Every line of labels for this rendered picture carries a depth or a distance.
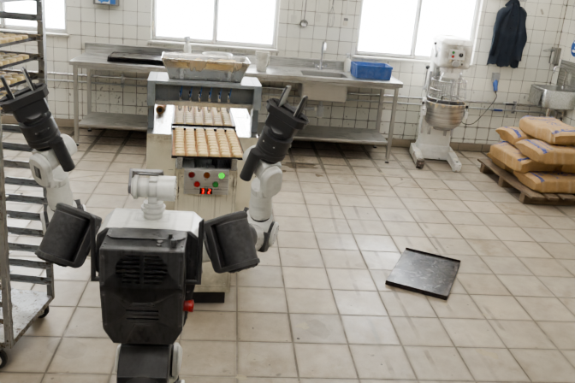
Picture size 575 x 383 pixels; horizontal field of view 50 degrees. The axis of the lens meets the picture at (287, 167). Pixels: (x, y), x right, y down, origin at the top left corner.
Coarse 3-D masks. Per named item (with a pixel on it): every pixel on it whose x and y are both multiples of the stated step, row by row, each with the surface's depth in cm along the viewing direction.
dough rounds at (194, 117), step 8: (176, 112) 422; (184, 112) 430; (192, 112) 424; (200, 112) 426; (216, 112) 430; (224, 112) 432; (176, 120) 400; (184, 120) 409; (192, 120) 402; (200, 120) 404; (208, 120) 406; (216, 120) 408; (224, 120) 411
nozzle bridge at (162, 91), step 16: (160, 80) 385; (176, 80) 390; (192, 80) 394; (256, 80) 414; (160, 96) 396; (176, 96) 398; (192, 96) 399; (224, 96) 402; (240, 96) 404; (256, 96) 397; (256, 112) 411; (256, 128) 415
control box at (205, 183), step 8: (184, 168) 332; (192, 168) 332; (200, 168) 334; (208, 168) 335; (184, 176) 331; (200, 176) 333; (216, 176) 334; (224, 176) 334; (184, 184) 333; (192, 184) 333; (200, 184) 334; (208, 184) 335; (224, 184) 336; (184, 192) 334; (192, 192) 335; (200, 192) 335; (216, 192) 337; (224, 192) 338
